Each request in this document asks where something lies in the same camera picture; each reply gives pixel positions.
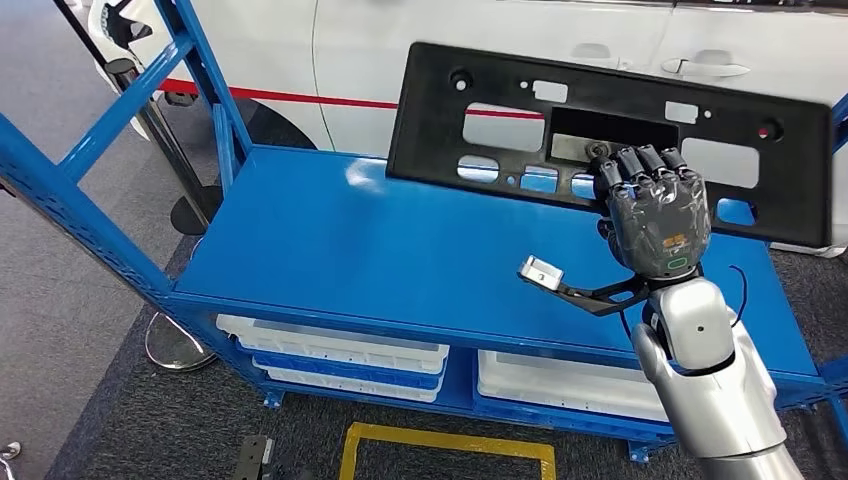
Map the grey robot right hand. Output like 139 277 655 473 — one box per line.
589 144 713 283

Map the black plastic mounting plate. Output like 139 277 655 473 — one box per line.
385 40 835 250

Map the blue metal shelf rack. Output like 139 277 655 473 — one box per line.
0 0 848 465

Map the white plastic bin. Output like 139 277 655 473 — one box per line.
476 349 667 405
478 387 670 424
253 360 442 404
216 313 450 376

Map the yellow floor tape square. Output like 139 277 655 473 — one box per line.
337 421 558 480

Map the white car red stripe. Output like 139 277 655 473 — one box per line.
86 0 848 260

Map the black camera bracket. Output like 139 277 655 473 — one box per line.
546 272 654 318

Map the thin dark arm cable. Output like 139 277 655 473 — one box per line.
727 264 750 331

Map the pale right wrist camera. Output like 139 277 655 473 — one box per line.
517 254 566 291

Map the stanchion post dark base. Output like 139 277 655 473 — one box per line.
104 58 225 237

